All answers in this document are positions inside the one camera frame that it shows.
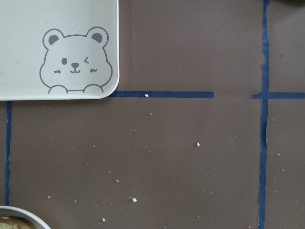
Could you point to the white bear tray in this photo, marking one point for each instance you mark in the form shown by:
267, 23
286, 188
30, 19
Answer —
58, 49

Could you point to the bottom bread slice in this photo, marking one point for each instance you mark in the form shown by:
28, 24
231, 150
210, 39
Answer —
15, 223

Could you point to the white round plate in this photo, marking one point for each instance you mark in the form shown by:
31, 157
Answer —
34, 221

